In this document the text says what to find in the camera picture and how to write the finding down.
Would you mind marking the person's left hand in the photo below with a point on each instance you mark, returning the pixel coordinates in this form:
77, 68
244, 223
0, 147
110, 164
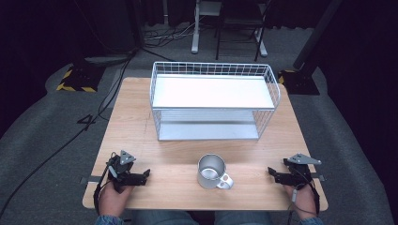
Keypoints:
111, 200

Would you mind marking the grey tape strip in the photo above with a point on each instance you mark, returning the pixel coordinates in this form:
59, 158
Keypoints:
317, 177
92, 179

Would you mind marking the black stand base striped tape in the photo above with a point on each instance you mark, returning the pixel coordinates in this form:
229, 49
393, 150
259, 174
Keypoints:
81, 78
300, 82

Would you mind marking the white desk frame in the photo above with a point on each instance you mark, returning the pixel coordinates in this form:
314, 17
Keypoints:
195, 37

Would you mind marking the person's left leg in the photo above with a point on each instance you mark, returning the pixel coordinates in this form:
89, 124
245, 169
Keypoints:
162, 218

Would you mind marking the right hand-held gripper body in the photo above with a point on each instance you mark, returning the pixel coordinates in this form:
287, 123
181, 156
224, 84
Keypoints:
300, 173

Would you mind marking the silver metal cup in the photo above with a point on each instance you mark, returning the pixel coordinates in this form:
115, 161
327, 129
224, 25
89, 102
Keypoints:
210, 172

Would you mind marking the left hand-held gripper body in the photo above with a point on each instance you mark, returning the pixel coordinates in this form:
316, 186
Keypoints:
120, 168

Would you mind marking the person's right hand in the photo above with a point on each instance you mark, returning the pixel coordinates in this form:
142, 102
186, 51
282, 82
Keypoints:
305, 201

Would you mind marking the person's right leg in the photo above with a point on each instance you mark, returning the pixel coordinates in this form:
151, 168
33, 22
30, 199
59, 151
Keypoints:
244, 218

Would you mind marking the black folding chair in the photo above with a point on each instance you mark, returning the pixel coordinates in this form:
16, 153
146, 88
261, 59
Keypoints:
237, 20

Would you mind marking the person's leg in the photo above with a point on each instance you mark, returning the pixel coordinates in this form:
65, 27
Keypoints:
162, 218
244, 218

